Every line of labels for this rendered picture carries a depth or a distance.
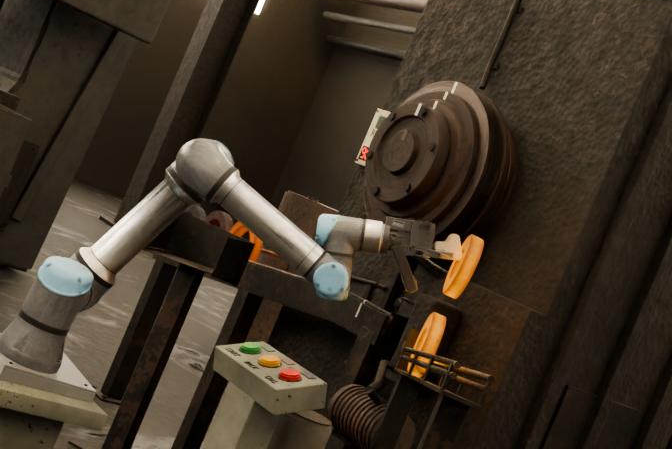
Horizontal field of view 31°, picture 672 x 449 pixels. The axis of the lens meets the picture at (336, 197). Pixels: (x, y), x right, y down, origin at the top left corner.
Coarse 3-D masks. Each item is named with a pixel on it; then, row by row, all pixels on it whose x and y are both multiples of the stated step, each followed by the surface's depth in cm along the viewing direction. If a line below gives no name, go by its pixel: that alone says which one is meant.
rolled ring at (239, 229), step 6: (234, 228) 385; (240, 228) 383; (246, 228) 382; (234, 234) 385; (240, 234) 386; (252, 234) 375; (252, 240) 374; (258, 240) 374; (258, 246) 374; (252, 252) 373; (258, 252) 374; (252, 258) 374
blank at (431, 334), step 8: (432, 312) 278; (432, 320) 272; (440, 320) 273; (424, 328) 279; (432, 328) 270; (440, 328) 271; (424, 336) 273; (432, 336) 270; (440, 336) 270; (416, 344) 281; (424, 344) 269; (432, 344) 269; (432, 352) 269; (424, 360) 270; (408, 368) 277; (416, 368) 271; (424, 368) 271
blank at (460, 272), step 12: (468, 240) 276; (480, 240) 274; (468, 252) 270; (480, 252) 271; (456, 264) 280; (468, 264) 269; (456, 276) 270; (468, 276) 269; (444, 288) 277; (456, 288) 271
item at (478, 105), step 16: (416, 96) 332; (464, 96) 316; (480, 112) 309; (480, 128) 307; (496, 128) 309; (480, 144) 305; (496, 144) 307; (480, 160) 303; (496, 160) 306; (480, 176) 301; (496, 176) 306; (464, 192) 304; (480, 192) 304; (368, 208) 332; (464, 208) 302; (480, 208) 306; (448, 224) 305; (464, 224) 307
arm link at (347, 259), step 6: (330, 252) 273; (336, 258) 272; (342, 258) 273; (348, 258) 274; (348, 264) 274; (348, 270) 269; (348, 288) 275; (318, 294) 275; (342, 294) 273; (336, 300) 274; (342, 300) 275
